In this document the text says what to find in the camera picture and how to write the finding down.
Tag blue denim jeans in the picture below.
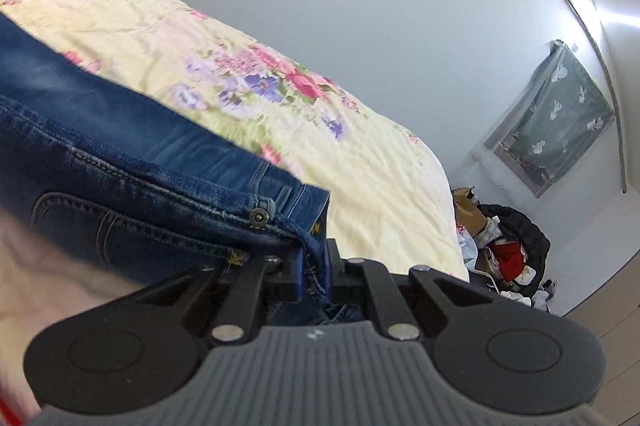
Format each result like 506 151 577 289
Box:
1 18 362 325

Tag floral yellow bed quilt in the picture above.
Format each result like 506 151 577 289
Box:
1 0 466 420

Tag pile of clothes and bags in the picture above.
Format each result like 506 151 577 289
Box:
451 187 555 312

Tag grey patterned window curtain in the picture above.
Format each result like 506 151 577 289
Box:
477 40 615 198

